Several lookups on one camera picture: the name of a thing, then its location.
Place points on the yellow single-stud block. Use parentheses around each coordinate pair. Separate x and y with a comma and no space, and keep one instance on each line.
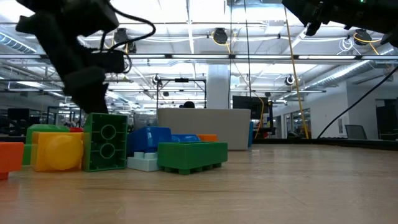
(57,152)

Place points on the green hollow-underside brick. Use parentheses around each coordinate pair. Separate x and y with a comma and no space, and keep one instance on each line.
(93,155)

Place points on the pale teal stud block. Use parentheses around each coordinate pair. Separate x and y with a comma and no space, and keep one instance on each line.
(143,161)

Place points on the red-orange flat brick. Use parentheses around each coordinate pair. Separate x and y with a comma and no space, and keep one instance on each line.
(11,157)

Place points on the red two-stud block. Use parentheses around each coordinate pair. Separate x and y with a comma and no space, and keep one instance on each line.
(76,129)

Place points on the orange sloped block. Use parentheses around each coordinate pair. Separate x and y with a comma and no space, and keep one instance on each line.
(207,137)

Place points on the small black background monitor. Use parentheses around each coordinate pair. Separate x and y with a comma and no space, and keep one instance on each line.
(18,114)

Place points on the dark blue block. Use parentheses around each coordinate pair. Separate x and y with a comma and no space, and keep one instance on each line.
(147,138)

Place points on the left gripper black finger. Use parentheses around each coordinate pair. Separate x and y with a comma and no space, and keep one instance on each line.
(91,104)
(84,82)

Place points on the black background rig frame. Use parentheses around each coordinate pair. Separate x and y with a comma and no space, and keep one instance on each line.
(182,80)

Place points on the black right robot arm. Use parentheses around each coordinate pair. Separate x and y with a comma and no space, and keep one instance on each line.
(357,15)

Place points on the blue plastic bin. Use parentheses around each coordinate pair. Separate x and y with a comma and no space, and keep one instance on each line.
(251,133)

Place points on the large blue notched block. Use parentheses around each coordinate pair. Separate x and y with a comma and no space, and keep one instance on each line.
(185,137)

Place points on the large green flat-stud brick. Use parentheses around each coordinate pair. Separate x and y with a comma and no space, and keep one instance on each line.
(191,155)

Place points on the black cabinet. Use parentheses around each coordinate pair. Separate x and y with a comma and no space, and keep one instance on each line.
(387,119)

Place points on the grey office chair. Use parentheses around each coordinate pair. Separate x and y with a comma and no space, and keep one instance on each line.
(356,132)

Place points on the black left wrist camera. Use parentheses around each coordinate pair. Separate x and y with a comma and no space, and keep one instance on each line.
(109,61)

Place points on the green round two-stud block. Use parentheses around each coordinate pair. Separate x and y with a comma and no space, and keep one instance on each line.
(40,129)

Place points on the person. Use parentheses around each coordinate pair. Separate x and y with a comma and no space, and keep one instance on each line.
(188,104)

